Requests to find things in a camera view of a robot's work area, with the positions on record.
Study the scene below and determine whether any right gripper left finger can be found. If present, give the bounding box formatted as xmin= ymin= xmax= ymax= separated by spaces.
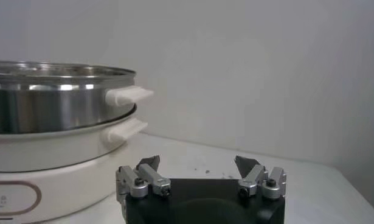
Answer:
xmin=114 ymin=154 xmax=173 ymax=211

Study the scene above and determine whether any dark crumb cluster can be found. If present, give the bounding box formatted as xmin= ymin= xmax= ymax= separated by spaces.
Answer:
xmin=191 ymin=164 xmax=235 ymax=180

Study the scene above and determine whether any perforated steel steamer basket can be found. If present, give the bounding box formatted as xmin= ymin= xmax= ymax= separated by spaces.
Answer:
xmin=0 ymin=60 xmax=155 ymax=135

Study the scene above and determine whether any white electric cooking pot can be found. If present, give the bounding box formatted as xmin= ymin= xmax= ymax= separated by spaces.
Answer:
xmin=0 ymin=117 xmax=150 ymax=224

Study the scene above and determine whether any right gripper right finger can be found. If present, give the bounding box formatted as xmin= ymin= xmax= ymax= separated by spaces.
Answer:
xmin=234 ymin=155 xmax=288 ymax=201

